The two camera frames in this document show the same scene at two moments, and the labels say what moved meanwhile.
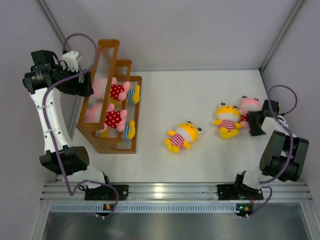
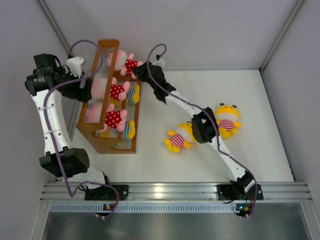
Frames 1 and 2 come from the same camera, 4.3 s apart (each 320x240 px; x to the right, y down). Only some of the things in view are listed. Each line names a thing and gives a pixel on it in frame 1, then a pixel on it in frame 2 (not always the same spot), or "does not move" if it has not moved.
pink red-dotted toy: (247, 105) to (125, 65)
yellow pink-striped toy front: (183, 135) does not move
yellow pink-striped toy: (228, 117) does not move
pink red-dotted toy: (117, 91) does not move
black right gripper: (254, 130) to (141, 70)
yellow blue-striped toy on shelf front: (129, 130) does not move
